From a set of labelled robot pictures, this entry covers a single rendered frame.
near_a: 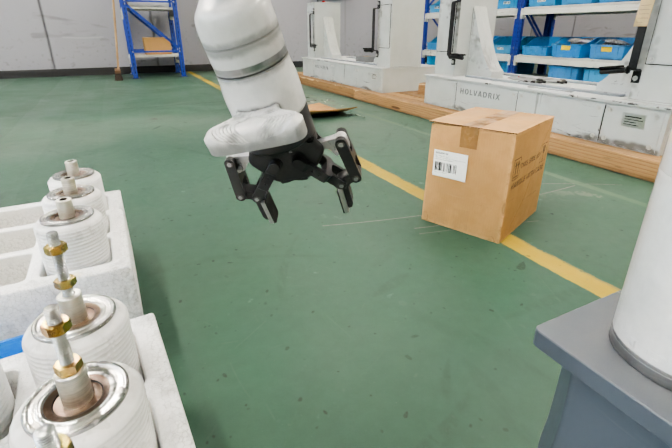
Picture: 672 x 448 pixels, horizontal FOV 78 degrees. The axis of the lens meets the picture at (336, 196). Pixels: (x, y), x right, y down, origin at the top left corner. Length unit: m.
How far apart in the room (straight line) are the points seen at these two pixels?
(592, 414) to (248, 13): 0.41
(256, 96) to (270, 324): 0.55
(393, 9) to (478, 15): 0.75
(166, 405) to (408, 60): 3.18
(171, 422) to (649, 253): 0.43
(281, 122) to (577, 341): 0.30
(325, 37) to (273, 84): 4.20
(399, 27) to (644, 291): 3.13
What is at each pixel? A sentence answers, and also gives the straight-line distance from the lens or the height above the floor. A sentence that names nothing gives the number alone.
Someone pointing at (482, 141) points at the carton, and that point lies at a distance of 1.13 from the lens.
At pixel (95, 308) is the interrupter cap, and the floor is 0.25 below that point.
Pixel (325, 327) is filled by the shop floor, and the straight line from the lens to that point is 0.84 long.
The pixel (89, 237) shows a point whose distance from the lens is 0.77.
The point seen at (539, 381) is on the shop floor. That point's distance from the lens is 0.81.
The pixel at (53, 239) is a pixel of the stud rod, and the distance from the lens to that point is 0.48.
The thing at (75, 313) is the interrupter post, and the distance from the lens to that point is 0.51.
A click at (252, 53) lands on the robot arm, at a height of 0.51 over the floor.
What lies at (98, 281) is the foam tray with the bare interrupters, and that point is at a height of 0.16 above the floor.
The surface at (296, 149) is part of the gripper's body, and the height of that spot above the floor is 0.41.
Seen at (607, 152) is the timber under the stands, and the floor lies 0.07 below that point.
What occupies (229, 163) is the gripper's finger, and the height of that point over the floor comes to 0.40.
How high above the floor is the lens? 0.53
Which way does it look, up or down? 22 degrees down
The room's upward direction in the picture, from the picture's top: straight up
